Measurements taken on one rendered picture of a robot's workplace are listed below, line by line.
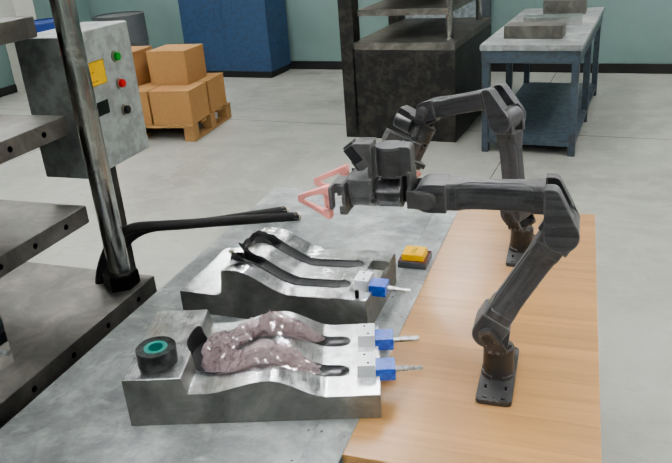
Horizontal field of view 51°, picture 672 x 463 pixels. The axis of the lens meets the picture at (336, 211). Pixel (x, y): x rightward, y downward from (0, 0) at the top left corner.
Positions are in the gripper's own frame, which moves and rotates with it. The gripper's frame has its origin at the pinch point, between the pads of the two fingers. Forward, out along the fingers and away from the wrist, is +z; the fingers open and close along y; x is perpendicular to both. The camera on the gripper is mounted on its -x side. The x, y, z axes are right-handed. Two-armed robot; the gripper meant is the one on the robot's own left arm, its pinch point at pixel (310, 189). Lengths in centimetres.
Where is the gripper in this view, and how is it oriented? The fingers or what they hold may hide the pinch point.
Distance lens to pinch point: 144.4
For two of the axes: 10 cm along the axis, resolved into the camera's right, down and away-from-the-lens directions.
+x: 0.9, 9.2, 3.8
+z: -9.5, -0.4, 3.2
